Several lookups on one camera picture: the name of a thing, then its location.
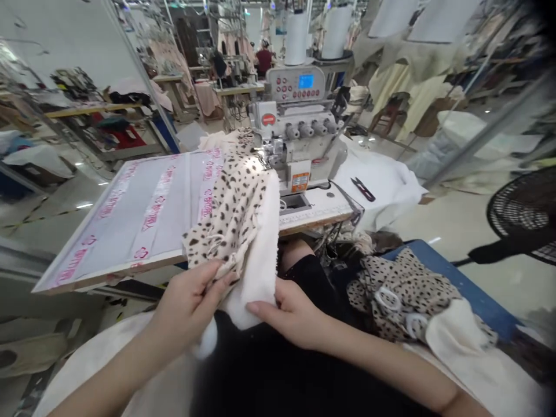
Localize white board with pink tape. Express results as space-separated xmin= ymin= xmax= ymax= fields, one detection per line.
xmin=31 ymin=147 xmax=229 ymax=297

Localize person's right hand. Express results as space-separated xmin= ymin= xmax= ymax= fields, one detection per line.
xmin=246 ymin=277 xmax=334 ymax=353

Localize cluttered workbench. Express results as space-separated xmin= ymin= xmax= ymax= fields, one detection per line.
xmin=41 ymin=67 xmax=177 ymax=164

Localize bundle of cables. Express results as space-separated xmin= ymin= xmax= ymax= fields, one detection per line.
xmin=320 ymin=215 xmax=367 ymax=258

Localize white cloth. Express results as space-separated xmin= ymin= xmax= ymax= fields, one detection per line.
xmin=332 ymin=132 xmax=431 ymax=233

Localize black thread snips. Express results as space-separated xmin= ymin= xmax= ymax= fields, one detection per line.
xmin=350 ymin=175 xmax=377 ymax=203

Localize white plastic ring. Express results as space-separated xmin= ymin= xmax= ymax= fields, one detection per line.
xmin=372 ymin=288 xmax=401 ymax=312
xmin=403 ymin=312 xmax=430 ymax=338

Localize black floor fan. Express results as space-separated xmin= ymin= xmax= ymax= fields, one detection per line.
xmin=468 ymin=166 xmax=556 ymax=266

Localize person's left hand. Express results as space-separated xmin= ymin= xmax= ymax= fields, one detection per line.
xmin=147 ymin=259 xmax=238 ymax=349

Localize wooden chair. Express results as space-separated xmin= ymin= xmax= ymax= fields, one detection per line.
xmin=369 ymin=92 xmax=412 ymax=141

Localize white sack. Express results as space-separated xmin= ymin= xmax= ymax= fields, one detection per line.
xmin=407 ymin=109 xmax=515 ymax=175

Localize leopard print cream garment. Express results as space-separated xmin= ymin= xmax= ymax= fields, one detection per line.
xmin=181 ymin=129 xmax=282 ymax=361

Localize blue bin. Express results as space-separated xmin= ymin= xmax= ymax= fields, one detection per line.
xmin=389 ymin=237 xmax=542 ymax=353

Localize white thread cone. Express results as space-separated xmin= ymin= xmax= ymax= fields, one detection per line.
xmin=284 ymin=8 xmax=310 ymax=67
xmin=320 ymin=5 xmax=347 ymax=60

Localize white overlock sewing machine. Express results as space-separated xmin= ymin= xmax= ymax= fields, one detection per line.
xmin=246 ymin=97 xmax=349 ymax=199

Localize hanging cream garments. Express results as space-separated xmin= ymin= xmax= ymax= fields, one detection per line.
xmin=368 ymin=55 xmax=463 ymax=136

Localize pile of leopard fabric pieces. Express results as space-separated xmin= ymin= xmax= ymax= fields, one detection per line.
xmin=346 ymin=246 xmax=499 ymax=350

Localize sewing machine control panel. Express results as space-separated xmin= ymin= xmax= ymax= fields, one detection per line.
xmin=265 ymin=65 xmax=327 ymax=104

